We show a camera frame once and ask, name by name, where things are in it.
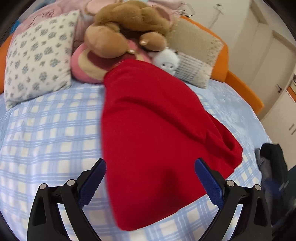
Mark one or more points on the brown plush toy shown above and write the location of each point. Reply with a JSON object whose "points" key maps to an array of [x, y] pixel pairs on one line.
{"points": [[117, 23]]}

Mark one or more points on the pink round plush cushion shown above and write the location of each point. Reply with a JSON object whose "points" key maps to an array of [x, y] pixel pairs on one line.
{"points": [[87, 67]]}

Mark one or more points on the orange bed frame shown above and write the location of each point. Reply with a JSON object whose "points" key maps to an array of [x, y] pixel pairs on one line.
{"points": [[220, 73]]}

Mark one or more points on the white door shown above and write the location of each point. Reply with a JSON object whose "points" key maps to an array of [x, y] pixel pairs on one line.
{"points": [[263, 56]]}

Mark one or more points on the blue plaid blanket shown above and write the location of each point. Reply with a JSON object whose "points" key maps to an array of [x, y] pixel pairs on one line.
{"points": [[56, 137]]}

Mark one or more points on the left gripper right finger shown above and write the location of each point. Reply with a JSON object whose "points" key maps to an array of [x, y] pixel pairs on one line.
{"points": [[254, 222]]}

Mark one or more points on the red polo shirt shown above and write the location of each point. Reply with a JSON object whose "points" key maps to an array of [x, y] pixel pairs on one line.
{"points": [[153, 129]]}

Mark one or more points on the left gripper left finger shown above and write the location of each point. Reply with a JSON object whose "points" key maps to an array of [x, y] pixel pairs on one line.
{"points": [[45, 222]]}

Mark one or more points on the pink quilt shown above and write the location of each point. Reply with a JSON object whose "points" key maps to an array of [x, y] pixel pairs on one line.
{"points": [[51, 9]]}

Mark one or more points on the beige upper pillow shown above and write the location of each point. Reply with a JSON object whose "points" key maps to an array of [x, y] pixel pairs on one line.
{"points": [[189, 38]]}

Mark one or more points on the beige striped pillow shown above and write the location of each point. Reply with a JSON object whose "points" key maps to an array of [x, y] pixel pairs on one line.
{"points": [[193, 71]]}

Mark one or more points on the white plush cat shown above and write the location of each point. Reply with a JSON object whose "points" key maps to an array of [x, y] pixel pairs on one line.
{"points": [[167, 60]]}

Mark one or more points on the white floral pillow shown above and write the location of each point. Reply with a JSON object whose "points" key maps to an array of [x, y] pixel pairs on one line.
{"points": [[38, 60]]}

